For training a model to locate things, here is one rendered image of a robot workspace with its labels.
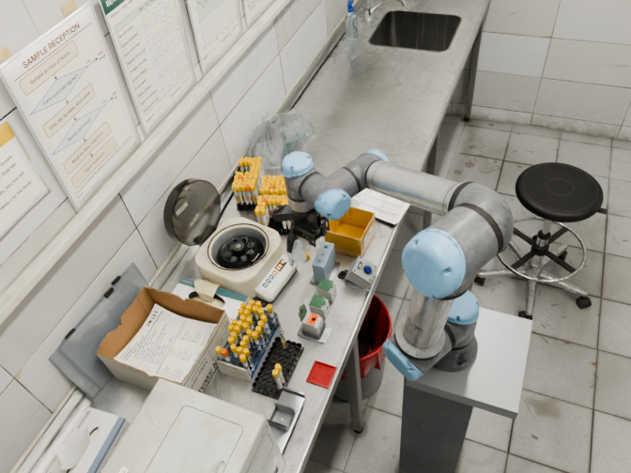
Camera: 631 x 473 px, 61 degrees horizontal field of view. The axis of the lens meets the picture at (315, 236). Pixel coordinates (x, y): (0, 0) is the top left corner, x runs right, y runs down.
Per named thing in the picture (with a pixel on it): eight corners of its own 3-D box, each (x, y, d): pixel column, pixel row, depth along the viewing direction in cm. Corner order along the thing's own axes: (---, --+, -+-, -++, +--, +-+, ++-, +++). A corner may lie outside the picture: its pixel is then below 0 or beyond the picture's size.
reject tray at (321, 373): (329, 389, 148) (328, 388, 147) (306, 381, 150) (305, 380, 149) (337, 368, 152) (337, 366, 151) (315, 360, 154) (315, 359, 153)
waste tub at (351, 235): (361, 260, 177) (361, 240, 170) (325, 250, 182) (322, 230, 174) (376, 233, 185) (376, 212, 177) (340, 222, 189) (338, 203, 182)
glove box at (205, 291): (237, 336, 162) (230, 318, 155) (171, 315, 170) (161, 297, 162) (255, 304, 169) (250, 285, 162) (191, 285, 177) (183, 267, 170)
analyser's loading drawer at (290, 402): (274, 473, 132) (271, 466, 128) (251, 464, 134) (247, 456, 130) (306, 399, 144) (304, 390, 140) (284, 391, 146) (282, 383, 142)
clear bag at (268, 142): (289, 183, 206) (283, 145, 192) (245, 186, 207) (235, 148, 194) (292, 142, 223) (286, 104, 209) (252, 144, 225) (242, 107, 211)
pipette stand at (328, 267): (330, 287, 171) (328, 268, 163) (310, 282, 173) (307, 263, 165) (340, 264, 177) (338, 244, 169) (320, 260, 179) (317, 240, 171)
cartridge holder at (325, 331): (325, 344, 157) (324, 338, 154) (297, 336, 160) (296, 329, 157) (331, 329, 160) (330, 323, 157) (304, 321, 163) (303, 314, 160)
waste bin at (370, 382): (376, 427, 228) (375, 378, 195) (298, 400, 239) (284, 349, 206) (400, 352, 250) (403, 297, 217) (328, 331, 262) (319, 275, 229)
